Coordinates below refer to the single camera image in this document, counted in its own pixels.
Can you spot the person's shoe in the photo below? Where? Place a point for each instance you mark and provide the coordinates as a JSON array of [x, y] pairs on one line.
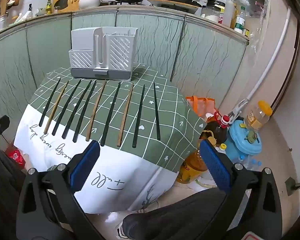
[[122, 232]]

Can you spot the white grey utensil holder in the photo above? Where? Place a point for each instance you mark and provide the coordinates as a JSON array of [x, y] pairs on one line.
[[102, 55]]

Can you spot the green label plastic bottle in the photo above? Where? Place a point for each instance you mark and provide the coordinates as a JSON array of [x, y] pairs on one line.
[[240, 21]]

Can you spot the red packet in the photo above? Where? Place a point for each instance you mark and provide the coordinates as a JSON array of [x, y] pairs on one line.
[[15, 156]]

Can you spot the clear water bottle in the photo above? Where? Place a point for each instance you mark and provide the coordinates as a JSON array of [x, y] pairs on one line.
[[250, 163]]

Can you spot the yellow kitchen appliance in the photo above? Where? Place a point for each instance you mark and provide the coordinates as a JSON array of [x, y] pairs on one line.
[[65, 2]]

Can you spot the metal cup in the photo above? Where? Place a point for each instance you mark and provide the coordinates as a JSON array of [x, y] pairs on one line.
[[3, 23]]

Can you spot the dark sauce bottle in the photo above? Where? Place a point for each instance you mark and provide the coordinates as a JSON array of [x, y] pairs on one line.
[[30, 8]]

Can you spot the person's leg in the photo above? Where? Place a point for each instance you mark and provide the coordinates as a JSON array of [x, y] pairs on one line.
[[2, 192], [170, 217]]

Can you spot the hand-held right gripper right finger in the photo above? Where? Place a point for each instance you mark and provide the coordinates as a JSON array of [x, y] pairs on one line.
[[215, 165]]

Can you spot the blue plastic box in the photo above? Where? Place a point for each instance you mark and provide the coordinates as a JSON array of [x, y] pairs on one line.
[[245, 145]]

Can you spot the green glass bottle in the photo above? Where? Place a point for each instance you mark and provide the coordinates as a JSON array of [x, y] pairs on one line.
[[48, 7]]

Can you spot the green checked tablecloth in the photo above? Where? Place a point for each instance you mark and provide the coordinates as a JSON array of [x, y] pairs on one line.
[[152, 155]]

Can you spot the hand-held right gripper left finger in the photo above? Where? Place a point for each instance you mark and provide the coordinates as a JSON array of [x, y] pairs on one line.
[[86, 162]]

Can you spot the dark oil bottle red cap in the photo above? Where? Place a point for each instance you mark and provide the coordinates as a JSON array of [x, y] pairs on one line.
[[217, 132]]

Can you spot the person's right leg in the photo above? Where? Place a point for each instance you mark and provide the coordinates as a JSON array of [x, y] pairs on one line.
[[170, 217]]

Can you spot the white jug yellow cap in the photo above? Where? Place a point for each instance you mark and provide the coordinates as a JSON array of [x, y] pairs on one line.
[[221, 150]]

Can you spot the person's left leg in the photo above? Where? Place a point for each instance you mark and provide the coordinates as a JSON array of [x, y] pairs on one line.
[[2, 192]]

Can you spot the clear jar black lid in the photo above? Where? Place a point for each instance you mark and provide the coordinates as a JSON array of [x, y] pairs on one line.
[[212, 11]]

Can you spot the white squeeze bottle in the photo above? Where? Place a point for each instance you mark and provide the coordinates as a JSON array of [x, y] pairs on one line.
[[229, 15]]

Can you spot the round wooden board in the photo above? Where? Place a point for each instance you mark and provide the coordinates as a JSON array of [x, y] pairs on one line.
[[172, 4]]

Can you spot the white plastic clip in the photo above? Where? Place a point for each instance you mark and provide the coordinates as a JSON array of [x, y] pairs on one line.
[[237, 111]]

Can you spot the white pipe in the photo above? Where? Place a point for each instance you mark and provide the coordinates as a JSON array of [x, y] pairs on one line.
[[277, 52]]

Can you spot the clear jar yellow lid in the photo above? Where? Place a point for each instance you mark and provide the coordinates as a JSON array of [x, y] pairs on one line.
[[257, 117]]

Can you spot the yellow cooking oil bottle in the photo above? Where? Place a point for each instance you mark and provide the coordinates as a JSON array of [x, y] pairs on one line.
[[192, 165]]

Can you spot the orange mesh bag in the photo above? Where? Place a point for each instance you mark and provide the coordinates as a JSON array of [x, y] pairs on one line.
[[202, 105]]

